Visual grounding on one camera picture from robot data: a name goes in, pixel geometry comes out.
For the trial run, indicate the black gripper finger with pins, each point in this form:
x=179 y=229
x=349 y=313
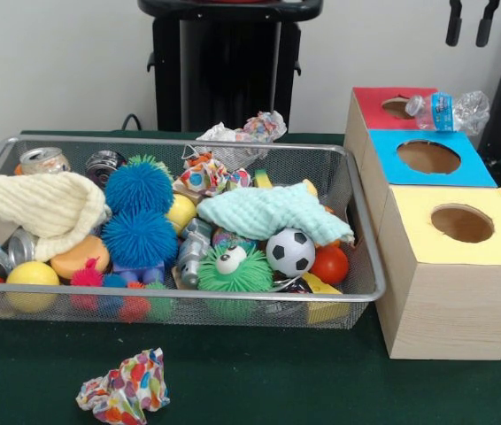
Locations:
x=454 y=22
x=487 y=22

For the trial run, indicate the crushed clear plastic bottle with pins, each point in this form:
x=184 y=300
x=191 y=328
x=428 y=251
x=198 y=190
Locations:
x=445 y=112

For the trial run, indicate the mint green waffle cloth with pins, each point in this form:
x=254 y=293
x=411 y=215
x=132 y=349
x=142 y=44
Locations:
x=268 y=212

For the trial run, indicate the cream waffle cloth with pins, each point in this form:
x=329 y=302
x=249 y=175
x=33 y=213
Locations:
x=34 y=208

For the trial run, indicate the wooden box with three holes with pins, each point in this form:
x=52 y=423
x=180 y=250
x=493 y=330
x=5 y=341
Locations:
x=450 y=292

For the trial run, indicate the red ball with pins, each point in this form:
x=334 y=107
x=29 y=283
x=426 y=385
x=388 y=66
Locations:
x=332 y=263

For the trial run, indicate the black and white soccer ball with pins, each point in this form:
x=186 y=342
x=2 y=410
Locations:
x=290 y=252

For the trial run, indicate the yellow cheese wedge toy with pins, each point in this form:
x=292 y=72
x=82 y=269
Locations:
x=321 y=288

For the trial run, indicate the green fuzzy toy with eyes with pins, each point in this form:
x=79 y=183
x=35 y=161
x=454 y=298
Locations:
x=237 y=273

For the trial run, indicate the yellow ball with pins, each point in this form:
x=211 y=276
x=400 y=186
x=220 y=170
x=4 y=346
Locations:
x=32 y=283
x=182 y=212

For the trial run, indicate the grey robot toy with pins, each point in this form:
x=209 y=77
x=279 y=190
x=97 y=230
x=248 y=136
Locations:
x=194 y=255

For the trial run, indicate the blue spiky ball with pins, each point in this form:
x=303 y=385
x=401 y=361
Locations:
x=140 y=237
x=140 y=186

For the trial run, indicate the crushed silver can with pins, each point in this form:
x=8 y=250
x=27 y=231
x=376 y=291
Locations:
x=42 y=161

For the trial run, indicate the orange round disc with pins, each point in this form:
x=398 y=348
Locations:
x=78 y=257

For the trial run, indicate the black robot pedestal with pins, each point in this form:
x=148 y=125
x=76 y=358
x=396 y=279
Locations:
x=228 y=71

